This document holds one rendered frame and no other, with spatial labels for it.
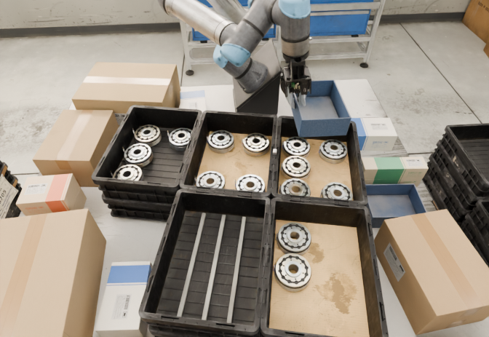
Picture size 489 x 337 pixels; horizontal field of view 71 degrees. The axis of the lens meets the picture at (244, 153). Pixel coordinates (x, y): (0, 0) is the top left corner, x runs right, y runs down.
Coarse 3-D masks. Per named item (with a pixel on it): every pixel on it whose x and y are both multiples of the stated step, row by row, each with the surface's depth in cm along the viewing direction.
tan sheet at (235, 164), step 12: (240, 144) 139; (204, 156) 134; (216, 156) 134; (228, 156) 134; (240, 156) 134; (252, 156) 134; (264, 156) 134; (204, 168) 130; (216, 168) 130; (228, 168) 130; (240, 168) 130; (252, 168) 130; (264, 168) 130; (228, 180) 126; (264, 180) 126
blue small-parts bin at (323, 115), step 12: (312, 84) 116; (324, 84) 117; (336, 84) 114; (312, 96) 120; (324, 96) 120; (336, 96) 114; (300, 108) 116; (312, 108) 116; (324, 108) 116; (336, 108) 114; (300, 120) 104; (312, 120) 102; (324, 120) 102; (336, 120) 102; (348, 120) 103; (300, 132) 105; (312, 132) 105; (324, 132) 106; (336, 132) 106
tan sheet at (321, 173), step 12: (312, 144) 138; (312, 156) 134; (348, 156) 134; (312, 168) 130; (324, 168) 129; (336, 168) 129; (348, 168) 129; (312, 180) 126; (324, 180) 126; (336, 180) 126; (348, 180) 126; (312, 192) 122
